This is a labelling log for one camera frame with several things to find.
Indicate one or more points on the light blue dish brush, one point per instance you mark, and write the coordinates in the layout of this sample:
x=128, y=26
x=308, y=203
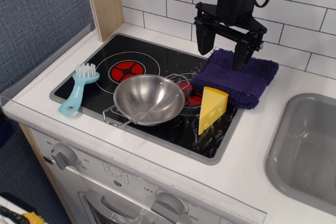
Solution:
x=85, y=73

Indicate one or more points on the yellow cheese wedge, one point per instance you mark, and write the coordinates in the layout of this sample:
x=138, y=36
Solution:
x=213, y=106

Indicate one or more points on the grey oven knob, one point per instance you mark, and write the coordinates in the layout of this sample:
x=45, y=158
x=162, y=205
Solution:
x=168, y=207
x=63, y=156

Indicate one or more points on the stainless steel pot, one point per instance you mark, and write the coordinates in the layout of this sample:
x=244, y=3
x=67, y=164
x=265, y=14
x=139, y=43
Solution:
x=148, y=99

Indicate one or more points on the grey sink basin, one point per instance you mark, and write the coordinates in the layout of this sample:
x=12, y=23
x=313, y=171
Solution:
x=301, y=161

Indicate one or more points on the grey left oven knob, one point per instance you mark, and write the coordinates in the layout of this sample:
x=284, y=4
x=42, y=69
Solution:
x=63, y=156

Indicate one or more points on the purple folded cloth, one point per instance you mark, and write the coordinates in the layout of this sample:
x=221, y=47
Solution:
x=244, y=86

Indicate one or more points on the wooden post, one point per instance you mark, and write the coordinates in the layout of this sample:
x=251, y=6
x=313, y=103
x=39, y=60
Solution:
x=108, y=17

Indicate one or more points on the grey right oven knob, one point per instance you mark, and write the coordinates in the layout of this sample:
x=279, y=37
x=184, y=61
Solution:
x=168, y=207

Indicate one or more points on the white toy oven front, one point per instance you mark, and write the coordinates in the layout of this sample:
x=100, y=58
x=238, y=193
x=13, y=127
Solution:
x=98, y=192

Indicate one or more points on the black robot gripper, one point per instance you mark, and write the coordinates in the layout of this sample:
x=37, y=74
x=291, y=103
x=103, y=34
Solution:
x=232, y=19

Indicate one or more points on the yellow black object corner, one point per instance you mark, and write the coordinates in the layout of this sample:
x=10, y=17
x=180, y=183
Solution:
x=15, y=210

